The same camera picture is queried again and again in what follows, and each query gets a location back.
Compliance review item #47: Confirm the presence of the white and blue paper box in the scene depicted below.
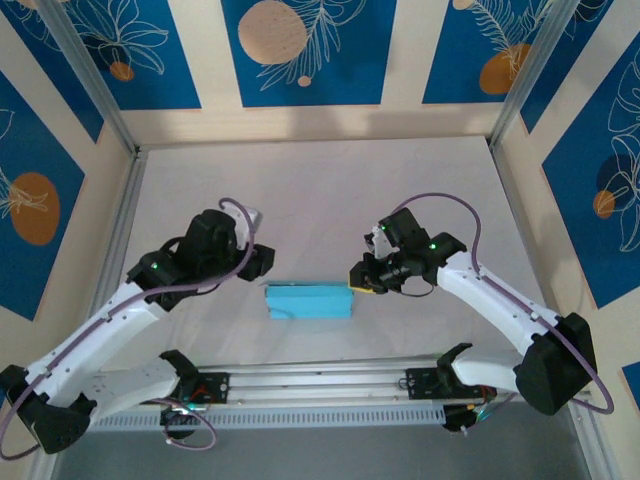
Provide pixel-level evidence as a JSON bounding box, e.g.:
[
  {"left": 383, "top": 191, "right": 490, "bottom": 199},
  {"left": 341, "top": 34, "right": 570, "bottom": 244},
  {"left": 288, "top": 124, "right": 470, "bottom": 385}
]
[{"left": 262, "top": 280, "right": 357, "bottom": 321}]

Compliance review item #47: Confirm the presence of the black arm base unit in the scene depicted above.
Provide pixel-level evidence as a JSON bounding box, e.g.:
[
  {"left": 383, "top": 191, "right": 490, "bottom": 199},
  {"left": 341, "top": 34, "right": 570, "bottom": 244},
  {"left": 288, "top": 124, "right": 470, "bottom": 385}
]
[
  {"left": 441, "top": 402, "right": 496, "bottom": 435},
  {"left": 158, "top": 403, "right": 204, "bottom": 442}
]

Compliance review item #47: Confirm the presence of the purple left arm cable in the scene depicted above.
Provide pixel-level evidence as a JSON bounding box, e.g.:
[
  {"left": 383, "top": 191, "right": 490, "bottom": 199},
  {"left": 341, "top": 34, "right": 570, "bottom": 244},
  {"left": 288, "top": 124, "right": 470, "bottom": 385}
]
[{"left": 0, "top": 197, "right": 259, "bottom": 460}]

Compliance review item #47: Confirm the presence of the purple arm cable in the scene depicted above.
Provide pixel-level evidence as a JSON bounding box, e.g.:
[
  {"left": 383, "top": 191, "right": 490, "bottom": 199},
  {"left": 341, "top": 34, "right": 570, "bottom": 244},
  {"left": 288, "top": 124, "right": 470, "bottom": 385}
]
[
  {"left": 0, "top": 197, "right": 259, "bottom": 460},
  {"left": 387, "top": 192, "right": 615, "bottom": 415}
]

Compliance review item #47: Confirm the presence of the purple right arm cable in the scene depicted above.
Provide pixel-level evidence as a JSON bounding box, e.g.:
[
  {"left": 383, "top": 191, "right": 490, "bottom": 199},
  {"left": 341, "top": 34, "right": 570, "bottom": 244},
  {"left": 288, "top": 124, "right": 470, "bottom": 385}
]
[{"left": 387, "top": 192, "right": 615, "bottom": 415}]

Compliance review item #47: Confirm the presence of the aluminium side rail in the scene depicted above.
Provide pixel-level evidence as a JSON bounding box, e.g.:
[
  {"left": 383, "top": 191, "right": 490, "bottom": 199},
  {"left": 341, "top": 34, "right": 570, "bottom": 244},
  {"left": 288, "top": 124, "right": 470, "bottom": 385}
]
[{"left": 92, "top": 147, "right": 150, "bottom": 311}]

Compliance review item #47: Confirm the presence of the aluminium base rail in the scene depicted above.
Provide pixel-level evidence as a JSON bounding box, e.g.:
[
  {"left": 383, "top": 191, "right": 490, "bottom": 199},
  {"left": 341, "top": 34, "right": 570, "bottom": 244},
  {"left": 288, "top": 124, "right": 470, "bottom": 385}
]
[{"left": 89, "top": 348, "right": 596, "bottom": 414}]

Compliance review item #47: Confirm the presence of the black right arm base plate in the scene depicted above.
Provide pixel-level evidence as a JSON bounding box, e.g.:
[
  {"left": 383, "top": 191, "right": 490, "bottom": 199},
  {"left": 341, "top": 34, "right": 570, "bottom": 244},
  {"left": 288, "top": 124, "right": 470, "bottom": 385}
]
[{"left": 405, "top": 366, "right": 496, "bottom": 401}]

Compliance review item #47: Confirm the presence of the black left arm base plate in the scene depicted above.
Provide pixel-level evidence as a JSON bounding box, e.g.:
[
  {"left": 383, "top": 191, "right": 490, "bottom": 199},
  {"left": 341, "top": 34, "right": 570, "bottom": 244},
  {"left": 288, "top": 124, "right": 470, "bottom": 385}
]
[{"left": 164, "top": 372, "right": 231, "bottom": 406}]

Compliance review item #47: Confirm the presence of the grey slotted cable duct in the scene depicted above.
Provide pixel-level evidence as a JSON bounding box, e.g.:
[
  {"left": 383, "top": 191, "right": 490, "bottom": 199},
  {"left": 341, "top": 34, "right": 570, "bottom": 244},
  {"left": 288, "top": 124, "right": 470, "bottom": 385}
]
[{"left": 89, "top": 405, "right": 446, "bottom": 432}]

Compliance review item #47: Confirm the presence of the aluminium frame post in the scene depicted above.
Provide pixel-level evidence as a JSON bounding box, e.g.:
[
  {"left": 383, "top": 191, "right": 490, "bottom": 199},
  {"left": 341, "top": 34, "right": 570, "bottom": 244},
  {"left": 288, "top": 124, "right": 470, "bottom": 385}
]
[
  {"left": 487, "top": 0, "right": 586, "bottom": 151},
  {"left": 34, "top": 0, "right": 141, "bottom": 156}
]

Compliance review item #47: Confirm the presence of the aluminium frame leg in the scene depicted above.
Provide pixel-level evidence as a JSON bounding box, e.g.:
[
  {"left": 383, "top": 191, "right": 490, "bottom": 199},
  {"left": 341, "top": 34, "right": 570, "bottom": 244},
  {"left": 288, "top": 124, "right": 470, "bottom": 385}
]
[
  {"left": 567, "top": 399, "right": 610, "bottom": 480},
  {"left": 27, "top": 439, "right": 69, "bottom": 480}
]

